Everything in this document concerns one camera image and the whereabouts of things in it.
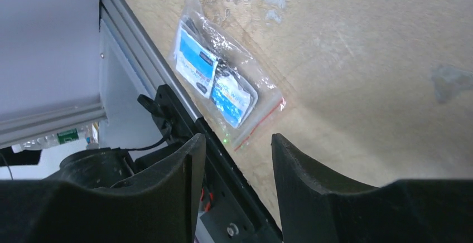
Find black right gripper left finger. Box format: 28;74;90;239
1;134;206;242

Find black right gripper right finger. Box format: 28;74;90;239
271;134;472;242

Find clear bag blue packets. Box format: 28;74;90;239
169;0;286;150

